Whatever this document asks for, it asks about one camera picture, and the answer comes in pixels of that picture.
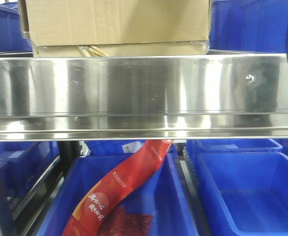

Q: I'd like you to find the torn clear packing tape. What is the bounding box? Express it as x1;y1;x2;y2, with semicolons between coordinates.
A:
77;45;109;57

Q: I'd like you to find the blue bin upper left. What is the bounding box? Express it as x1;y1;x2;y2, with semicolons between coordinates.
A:
0;2;32;52

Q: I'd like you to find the blue bin with package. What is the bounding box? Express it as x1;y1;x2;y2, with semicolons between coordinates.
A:
37;150;197;236

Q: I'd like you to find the blue empty bin right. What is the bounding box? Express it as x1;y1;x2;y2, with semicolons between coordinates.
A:
197;152;288;236

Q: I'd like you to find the red snack package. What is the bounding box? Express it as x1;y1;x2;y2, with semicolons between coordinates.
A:
62;140;173;236

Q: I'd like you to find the blue bin lower left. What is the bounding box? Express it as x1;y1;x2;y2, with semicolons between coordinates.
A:
0;141;59;197

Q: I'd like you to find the blue bin upper right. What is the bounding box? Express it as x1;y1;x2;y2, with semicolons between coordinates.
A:
209;0;288;53

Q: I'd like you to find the stainless steel shelf rack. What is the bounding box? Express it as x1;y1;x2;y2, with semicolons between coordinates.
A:
0;50;288;236

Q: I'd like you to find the brown cardboard box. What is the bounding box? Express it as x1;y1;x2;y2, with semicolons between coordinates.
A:
18;0;212;58

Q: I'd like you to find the blue bin rear right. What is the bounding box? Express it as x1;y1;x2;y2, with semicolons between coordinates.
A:
183;139;283;158

